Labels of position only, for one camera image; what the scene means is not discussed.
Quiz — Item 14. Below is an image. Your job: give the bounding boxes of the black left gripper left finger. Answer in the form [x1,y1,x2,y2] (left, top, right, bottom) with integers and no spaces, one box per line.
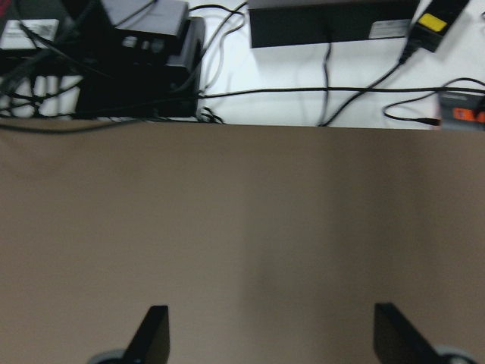
[123,306,171,364]

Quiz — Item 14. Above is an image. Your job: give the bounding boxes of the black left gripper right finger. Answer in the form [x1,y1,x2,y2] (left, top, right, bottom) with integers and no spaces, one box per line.
[373,303,440,364]

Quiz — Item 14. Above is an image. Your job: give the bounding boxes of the orange black device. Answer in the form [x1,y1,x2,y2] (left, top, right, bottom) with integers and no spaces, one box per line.
[438,92,484,131]

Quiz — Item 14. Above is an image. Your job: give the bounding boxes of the black monitor stand base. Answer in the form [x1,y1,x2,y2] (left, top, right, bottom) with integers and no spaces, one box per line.
[75,1,205,118]

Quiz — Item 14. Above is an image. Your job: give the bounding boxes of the black power adapter yellow label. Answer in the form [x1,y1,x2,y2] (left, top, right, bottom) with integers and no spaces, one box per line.
[406,0,469,52]

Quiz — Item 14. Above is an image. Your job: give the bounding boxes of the black mini computer box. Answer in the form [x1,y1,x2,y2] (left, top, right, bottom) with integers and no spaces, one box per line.
[248,0,419,48]

